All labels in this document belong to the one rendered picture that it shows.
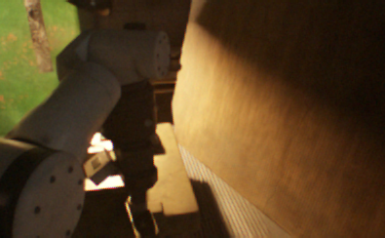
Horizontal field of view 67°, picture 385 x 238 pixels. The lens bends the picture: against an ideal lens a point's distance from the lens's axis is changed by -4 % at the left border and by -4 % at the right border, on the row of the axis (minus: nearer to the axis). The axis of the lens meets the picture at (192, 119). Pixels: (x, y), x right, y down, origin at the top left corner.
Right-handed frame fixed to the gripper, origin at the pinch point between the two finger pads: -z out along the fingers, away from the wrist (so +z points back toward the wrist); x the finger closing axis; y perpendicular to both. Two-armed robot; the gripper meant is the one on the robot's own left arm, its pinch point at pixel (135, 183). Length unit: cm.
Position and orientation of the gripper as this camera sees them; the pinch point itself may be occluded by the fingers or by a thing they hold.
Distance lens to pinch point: 54.6
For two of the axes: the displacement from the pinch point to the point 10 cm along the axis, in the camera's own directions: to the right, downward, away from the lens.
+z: 0.0, -8.9, -4.5
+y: -8.9, 2.1, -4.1
